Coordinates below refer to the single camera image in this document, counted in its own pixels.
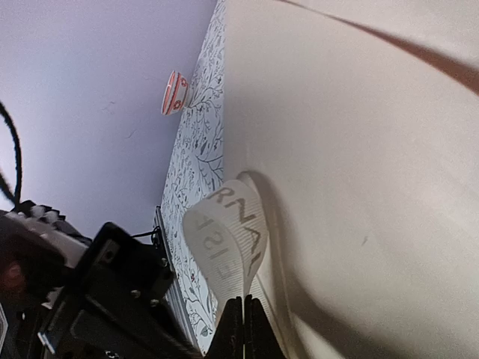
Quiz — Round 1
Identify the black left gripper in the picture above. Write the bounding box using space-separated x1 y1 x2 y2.
1 209 201 358

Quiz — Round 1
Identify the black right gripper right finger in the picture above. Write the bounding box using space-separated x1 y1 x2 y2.
243 295 286 359

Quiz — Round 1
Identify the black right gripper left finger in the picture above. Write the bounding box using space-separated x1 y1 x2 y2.
204 297 243 359

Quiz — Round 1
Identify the cream ribbon bow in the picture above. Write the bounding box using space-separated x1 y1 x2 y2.
183 172 269 324

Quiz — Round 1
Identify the peach wrapping paper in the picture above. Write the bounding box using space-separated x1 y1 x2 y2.
225 1 478 358

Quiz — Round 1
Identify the floral tablecloth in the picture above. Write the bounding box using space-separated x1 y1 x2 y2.
159 1 226 354

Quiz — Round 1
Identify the red white patterned bowl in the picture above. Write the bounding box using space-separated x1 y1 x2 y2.
162 71 192 116

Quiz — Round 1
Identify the front aluminium rail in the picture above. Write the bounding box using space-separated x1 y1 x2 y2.
153 206 204 352

